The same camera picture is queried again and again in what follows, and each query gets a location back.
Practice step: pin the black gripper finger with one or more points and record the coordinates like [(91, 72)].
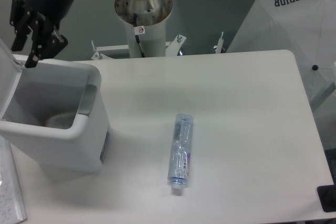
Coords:
[(47, 41), (20, 18)]

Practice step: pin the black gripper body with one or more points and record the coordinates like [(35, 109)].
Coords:
[(52, 10)]

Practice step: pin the clear plastic water bottle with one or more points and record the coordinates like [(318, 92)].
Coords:
[(180, 155)]

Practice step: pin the white plastic wrapper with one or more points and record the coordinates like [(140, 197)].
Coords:
[(61, 121)]

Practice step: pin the white plastic trash can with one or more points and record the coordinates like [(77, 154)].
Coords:
[(30, 96)]

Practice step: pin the white open umbrella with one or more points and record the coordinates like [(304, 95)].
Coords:
[(304, 27)]

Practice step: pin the black device at table edge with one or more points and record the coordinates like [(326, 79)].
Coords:
[(326, 195)]

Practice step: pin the white metal base bracket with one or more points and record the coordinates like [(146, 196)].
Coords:
[(173, 48)]

